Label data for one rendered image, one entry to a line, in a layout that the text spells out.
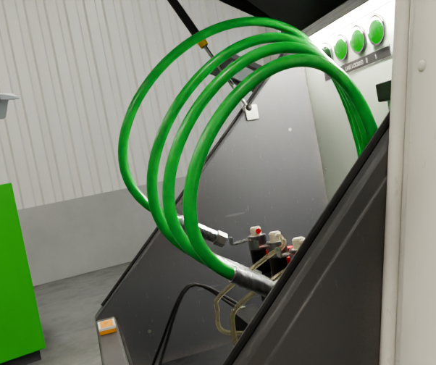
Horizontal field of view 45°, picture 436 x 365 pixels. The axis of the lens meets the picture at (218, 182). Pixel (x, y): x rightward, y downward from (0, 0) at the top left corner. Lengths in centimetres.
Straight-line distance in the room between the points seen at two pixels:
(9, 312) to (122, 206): 359
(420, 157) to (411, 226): 6
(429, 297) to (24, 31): 728
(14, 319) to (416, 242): 378
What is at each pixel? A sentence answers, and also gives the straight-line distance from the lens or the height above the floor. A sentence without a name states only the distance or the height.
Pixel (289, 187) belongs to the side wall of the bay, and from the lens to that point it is 116.
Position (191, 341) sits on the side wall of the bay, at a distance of 114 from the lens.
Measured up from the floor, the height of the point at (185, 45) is 139.
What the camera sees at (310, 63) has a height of 130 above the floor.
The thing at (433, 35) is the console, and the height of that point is 129.
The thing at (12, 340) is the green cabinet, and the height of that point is 21.
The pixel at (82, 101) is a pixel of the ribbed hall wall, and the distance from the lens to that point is 743.
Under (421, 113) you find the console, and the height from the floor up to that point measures 123.
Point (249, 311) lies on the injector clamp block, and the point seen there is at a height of 98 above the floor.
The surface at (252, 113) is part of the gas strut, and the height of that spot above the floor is 130.
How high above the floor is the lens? 123
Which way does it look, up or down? 3 degrees down
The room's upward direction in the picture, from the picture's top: 11 degrees counter-clockwise
